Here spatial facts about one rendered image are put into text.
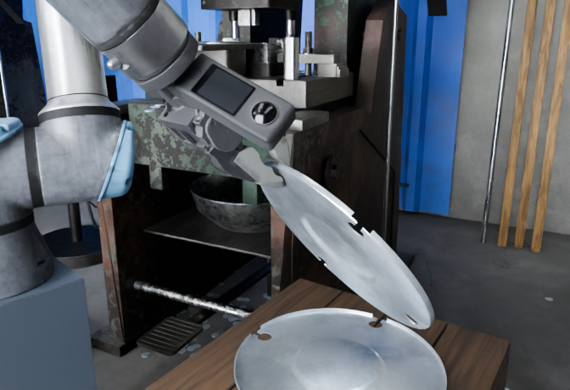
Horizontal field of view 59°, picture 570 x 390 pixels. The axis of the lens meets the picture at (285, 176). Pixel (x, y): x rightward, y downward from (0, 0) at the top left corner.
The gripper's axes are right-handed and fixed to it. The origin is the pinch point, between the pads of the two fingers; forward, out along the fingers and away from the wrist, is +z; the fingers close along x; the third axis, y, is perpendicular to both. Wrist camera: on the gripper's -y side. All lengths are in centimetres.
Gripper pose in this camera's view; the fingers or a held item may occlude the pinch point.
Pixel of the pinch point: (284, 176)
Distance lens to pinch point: 59.8
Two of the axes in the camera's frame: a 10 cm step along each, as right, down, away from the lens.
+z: 5.2, 5.6, 6.4
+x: -5.3, 8.1, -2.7
